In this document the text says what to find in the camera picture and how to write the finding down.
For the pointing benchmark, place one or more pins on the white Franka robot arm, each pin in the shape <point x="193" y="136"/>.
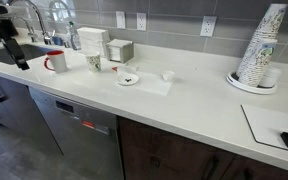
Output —
<point x="4" y="10"/>

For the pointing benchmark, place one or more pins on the blue sponge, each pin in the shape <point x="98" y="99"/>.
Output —
<point x="57" y="41"/>

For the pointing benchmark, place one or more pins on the short stack of paper cups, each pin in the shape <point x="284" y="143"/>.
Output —
<point x="259" y="63"/>

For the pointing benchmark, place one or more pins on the chrome kitchen faucet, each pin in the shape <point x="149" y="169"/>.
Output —
<point x="41" y="23"/>

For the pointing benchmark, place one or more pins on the white light switch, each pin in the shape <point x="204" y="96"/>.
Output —
<point x="120" y="20"/>

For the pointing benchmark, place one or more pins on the white counter mat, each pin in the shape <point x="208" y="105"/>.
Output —
<point x="265" y="125"/>

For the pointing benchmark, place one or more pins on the stack of white lids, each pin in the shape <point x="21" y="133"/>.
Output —
<point x="272" y="77"/>

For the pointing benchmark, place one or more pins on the white wall outlet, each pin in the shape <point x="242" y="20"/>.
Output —
<point x="208" y="26"/>
<point x="141" y="21"/>

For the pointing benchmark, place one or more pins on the white paper sheet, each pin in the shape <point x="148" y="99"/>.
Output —
<point x="150" y="85"/>

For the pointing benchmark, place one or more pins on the dark cabinet under sink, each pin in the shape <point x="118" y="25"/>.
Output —
<point x="14" y="110"/>

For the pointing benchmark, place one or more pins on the round white tray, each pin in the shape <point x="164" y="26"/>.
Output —
<point x="240" y="85"/>

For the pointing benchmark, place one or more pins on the red sauce packet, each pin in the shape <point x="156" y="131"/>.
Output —
<point x="114" y="69"/>

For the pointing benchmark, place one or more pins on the patterned paper cup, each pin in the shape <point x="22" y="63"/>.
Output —
<point x="93" y="62"/>

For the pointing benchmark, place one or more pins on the small chrome tap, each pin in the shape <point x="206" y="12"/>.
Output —
<point x="31" y="31"/>

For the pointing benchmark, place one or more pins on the grey napkin holder box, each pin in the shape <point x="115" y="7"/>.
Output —
<point x="119" y="51"/>

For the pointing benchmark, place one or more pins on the clear plastic water bottle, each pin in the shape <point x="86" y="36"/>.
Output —
<point x="74" y="38"/>

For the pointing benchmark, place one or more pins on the tall stack of paper cups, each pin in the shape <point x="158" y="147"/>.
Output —
<point x="267" y="23"/>

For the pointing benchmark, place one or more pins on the stainless steel dishwasher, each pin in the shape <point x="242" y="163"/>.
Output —
<point x="80" y="140"/>

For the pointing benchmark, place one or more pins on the stack of white napkins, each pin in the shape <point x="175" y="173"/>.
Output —
<point x="92" y="38"/>

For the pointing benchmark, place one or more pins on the white saucer plate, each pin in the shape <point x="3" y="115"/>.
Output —
<point x="128" y="79"/>

